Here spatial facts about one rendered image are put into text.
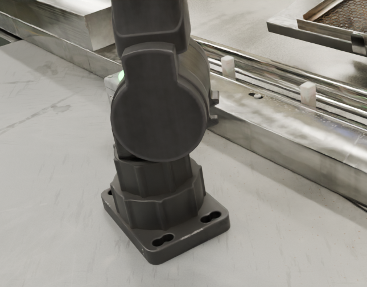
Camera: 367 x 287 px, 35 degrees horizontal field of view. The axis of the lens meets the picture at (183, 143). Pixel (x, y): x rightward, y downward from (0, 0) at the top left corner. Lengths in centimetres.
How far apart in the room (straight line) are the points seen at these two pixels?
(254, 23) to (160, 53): 61
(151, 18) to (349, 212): 25
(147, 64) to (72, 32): 51
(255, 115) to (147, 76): 22
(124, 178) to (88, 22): 41
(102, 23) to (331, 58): 34
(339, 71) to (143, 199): 40
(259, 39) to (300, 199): 44
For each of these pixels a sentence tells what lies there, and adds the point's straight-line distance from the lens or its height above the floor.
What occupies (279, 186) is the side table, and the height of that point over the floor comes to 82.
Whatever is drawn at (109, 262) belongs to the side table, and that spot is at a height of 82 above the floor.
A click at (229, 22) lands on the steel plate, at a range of 105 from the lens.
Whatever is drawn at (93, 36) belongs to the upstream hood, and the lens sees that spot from 89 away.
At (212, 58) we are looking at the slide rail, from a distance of 82.
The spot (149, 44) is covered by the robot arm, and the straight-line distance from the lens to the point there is 44.
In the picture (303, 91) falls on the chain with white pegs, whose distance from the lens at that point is 67.
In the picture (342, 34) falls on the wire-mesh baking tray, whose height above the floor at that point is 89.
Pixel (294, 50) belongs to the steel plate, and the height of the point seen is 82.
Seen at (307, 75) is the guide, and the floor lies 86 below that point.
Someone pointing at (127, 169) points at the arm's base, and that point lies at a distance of 51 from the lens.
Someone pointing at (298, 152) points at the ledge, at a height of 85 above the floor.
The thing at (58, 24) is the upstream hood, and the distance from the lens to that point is 99.
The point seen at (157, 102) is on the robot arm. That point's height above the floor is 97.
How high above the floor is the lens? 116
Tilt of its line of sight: 30 degrees down
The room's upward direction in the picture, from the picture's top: 10 degrees counter-clockwise
